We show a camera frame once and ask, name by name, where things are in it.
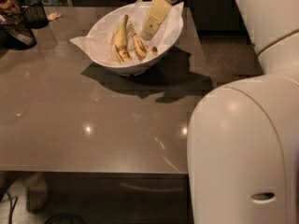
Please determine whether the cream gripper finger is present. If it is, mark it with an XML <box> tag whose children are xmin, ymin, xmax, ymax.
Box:
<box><xmin>141</xmin><ymin>0</ymin><xmax>172</xmax><ymax>41</ymax></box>

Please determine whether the small spotted banana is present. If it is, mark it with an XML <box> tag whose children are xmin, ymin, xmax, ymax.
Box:
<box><xmin>129</xmin><ymin>22</ymin><xmax>148</xmax><ymax>62</ymax></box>

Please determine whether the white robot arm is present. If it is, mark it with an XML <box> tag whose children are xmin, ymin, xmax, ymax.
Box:
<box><xmin>187</xmin><ymin>0</ymin><xmax>299</xmax><ymax>224</ymax></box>

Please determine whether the small banana piece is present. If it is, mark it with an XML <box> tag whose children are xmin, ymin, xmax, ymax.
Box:
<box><xmin>151</xmin><ymin>47</ymin><xmax>159</xmax><ymax>56</ymax></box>

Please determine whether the large yellow banana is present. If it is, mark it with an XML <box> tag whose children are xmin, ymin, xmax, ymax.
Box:
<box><xmin>113</xmin><ymin>14</ymin><xmax>132</xmax><ymax>63</ymax></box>

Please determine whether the white bowl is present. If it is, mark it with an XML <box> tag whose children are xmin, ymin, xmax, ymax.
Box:
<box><xmin>85</xmin><ymin>1</ymin><xmax>184</xmax><ymax>77</ymax></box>

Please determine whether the white paper liner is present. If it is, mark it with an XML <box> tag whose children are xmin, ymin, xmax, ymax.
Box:
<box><xmin>69</xmin><ymin>0</ymin><xmax>185</xmax><ymax>67</ymax></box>

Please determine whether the small wrapped packet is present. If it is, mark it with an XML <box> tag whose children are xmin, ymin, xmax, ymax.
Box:
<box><xmin>47</xmin><ymin>12</ymin><xmax>61</xmax><ymax>21</ymax></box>

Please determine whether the black mesh pen cup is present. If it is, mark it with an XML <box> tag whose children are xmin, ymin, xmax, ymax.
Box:
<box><xmin>20</xmin><ymin>0</ymin><xmax>49</xmax><ymax>29</ymax></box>

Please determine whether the black mesh basket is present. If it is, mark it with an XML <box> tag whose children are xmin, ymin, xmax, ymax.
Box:
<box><xmin>0</xmin><ymin>14</ymin><xmax>36</xmax><ymax>50</ymax></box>

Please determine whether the table drawer handle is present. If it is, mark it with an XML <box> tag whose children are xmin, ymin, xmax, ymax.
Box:
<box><xmin>120</xmin><ymin>182</ymin><xmax>183</xmax><ymax>193</ymax></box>

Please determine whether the black cable on floor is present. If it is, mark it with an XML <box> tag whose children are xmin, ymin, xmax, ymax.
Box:
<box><xmin>2</xmin><ymin>190</ymin><xmax>19</xmax><ymax>224</ymax></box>

